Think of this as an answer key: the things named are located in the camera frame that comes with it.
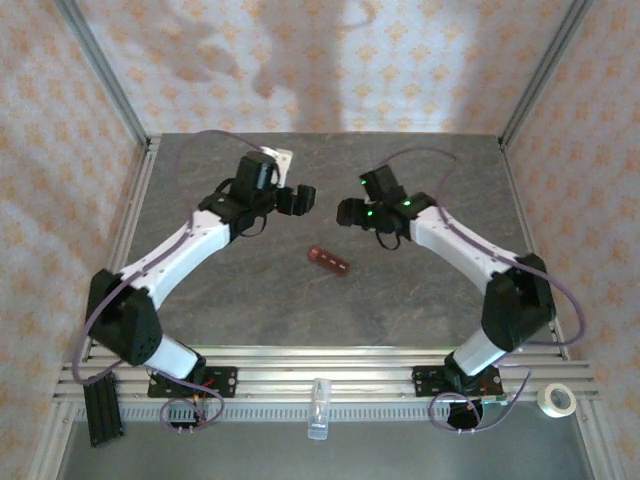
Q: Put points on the red translucent weekly pill organizer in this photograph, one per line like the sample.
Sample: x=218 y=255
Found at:
x=327 y=259

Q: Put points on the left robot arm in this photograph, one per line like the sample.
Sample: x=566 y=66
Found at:
x=185 y=255

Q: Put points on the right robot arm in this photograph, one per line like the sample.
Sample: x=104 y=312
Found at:
x=450 y=240

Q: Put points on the clear plastic clip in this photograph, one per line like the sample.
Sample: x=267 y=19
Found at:
x=318 y=410

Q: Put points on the white tape roll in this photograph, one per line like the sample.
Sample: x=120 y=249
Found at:
x=547 y=405

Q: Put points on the grey metal sheet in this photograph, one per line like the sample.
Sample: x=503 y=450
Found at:
x=250 y=455

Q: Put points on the black ribbed bar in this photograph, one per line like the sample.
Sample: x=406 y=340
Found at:
x=104 y=415

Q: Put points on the aluminium side rail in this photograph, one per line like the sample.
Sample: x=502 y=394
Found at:
x=134 y=200
x=520 y=200

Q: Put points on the aluminium mounting rail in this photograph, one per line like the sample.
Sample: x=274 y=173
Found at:
x=320 y=365

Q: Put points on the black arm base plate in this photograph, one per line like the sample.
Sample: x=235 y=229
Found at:
x=427 y=382
x=222 y=382

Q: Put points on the aluminium frame post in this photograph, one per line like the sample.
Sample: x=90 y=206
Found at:
x=109 y=75
x=540 y=75

